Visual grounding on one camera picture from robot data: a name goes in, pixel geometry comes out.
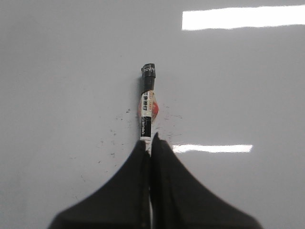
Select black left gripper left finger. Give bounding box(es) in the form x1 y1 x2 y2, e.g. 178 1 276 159
49 141 151 229

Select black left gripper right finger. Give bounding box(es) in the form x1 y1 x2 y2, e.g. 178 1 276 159
150 134 262 229

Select black whiteboard marker with label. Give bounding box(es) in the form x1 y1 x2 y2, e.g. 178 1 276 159
138 63 159 154

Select white whiteboard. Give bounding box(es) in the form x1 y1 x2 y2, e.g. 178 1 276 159
0 0 305 229

